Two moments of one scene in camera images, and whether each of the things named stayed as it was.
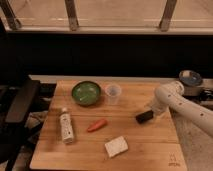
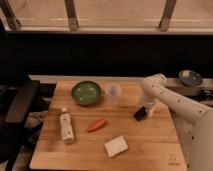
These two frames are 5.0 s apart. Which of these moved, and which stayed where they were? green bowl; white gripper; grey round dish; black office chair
Moved: white gripper
Stayed: grey round dish; black office chair; green bowl
